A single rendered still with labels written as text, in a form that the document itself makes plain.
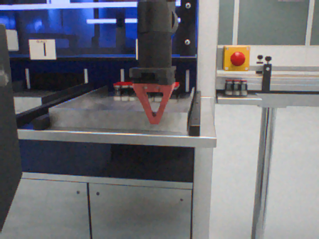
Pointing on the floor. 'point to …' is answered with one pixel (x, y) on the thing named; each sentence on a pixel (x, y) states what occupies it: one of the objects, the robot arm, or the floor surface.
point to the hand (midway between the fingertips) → (154, 119)
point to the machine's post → (208, 21)
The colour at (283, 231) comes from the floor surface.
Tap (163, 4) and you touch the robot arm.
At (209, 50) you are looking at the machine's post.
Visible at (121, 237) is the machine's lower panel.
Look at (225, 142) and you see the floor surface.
